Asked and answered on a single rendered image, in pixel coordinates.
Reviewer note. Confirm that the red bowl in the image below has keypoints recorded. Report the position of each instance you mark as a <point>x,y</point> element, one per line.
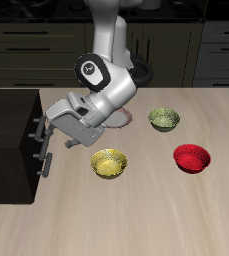
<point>191,158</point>

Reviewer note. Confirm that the dark kitchen cupboards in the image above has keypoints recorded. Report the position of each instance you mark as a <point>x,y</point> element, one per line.
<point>36,50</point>

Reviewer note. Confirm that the yellow bowl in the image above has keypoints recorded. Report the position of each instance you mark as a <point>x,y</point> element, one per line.
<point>108,163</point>

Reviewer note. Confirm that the green bowl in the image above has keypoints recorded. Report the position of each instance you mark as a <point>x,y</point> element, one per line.
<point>164,119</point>

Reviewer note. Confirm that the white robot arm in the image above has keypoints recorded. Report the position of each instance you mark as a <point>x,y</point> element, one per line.
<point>116,86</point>

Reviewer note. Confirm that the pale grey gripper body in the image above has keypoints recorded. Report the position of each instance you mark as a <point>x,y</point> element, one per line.
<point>75,128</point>

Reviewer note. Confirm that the white plate with red rim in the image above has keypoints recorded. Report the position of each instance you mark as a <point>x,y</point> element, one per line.
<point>119,118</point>

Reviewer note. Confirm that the grey kitchen drawer unit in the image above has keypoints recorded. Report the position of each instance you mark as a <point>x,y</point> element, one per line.
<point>219,53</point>

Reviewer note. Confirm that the dark wooden cabinet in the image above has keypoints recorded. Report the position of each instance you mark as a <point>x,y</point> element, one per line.
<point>6,146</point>

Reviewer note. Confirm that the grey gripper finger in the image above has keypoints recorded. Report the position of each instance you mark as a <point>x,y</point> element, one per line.
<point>49,130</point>
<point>71,143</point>

